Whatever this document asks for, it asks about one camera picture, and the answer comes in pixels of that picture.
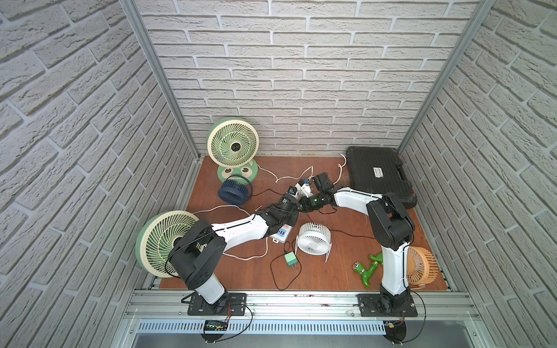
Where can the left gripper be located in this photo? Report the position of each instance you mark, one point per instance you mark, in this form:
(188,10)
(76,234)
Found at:
(294,199)

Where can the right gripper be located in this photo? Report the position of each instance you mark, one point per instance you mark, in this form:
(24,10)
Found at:
(304,200)

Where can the green usb charger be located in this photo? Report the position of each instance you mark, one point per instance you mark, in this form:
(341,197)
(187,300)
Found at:
(291,259)

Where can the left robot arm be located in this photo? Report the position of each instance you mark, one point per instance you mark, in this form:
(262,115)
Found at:
(196,255)

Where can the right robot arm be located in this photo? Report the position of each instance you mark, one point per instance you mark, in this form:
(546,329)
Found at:
(392,228)

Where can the white power strip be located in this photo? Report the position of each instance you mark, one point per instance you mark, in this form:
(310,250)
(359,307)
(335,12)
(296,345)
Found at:
(282,234)

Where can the small white desk fan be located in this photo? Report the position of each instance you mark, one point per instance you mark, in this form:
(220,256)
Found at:
(314,239)

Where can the small navy blue fan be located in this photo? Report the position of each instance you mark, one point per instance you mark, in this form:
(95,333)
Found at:
(236,190)

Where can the green fan at back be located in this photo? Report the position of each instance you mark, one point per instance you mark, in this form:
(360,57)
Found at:
(232,144)

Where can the green fan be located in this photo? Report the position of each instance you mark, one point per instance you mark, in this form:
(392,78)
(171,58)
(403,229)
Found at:
(156,240)
(232,144)

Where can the orange small fan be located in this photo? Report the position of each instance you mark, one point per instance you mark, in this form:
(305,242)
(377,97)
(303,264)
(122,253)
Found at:
(423,268)

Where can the green fan front left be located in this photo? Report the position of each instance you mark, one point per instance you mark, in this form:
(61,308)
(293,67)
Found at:
(156,240)

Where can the black tool case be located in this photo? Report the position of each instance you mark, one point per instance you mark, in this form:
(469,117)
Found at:
(379,170)

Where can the green plastic toy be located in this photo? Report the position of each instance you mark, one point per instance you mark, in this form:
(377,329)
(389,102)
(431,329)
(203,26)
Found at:
(367,273)

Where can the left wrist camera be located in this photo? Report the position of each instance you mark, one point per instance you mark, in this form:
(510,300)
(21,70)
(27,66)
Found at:
(294,191)

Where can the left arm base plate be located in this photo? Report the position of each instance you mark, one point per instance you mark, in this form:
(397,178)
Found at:
(230,304)

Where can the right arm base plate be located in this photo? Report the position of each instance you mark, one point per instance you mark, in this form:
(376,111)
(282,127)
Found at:
(386,305)

